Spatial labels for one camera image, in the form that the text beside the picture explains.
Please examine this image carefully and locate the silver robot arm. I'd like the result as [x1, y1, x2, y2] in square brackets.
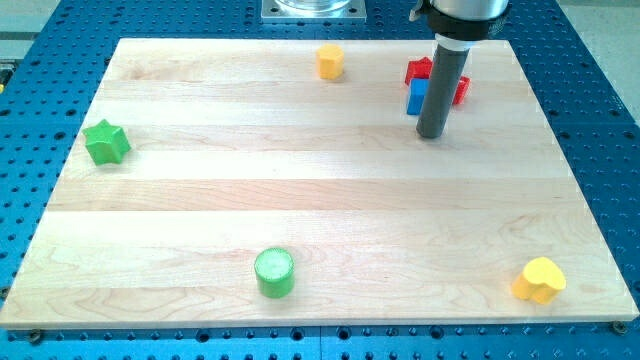
[409, 0, 512, 41]

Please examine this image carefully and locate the yellow hexagon block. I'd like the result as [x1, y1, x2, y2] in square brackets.
[316, 44, 344, 80]

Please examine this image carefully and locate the green cylinder block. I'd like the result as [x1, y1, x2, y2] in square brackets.
[254, 247, 295, 298]

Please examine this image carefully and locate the wooden board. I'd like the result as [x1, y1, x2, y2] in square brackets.
[1, 38, 638, 330]

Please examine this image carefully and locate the blue cube block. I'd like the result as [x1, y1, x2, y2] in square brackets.
[406, 78, 429, 115]

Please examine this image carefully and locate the red star block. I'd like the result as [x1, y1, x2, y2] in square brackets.
[405, 57, 433, 86]

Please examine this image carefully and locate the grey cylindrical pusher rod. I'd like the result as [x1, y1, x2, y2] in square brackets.
[416, 34, 475, 139]

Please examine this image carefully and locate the red block behind rod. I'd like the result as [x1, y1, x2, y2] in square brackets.
[452, 76, 471, 105]

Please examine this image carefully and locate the green star block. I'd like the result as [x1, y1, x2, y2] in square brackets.
[82, 119, 131, 165]

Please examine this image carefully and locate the yellow heart block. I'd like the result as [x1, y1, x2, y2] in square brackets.
[511, 257, 567, 305]

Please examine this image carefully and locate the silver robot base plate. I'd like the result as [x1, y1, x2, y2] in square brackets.
[260, 0, 367, 23]

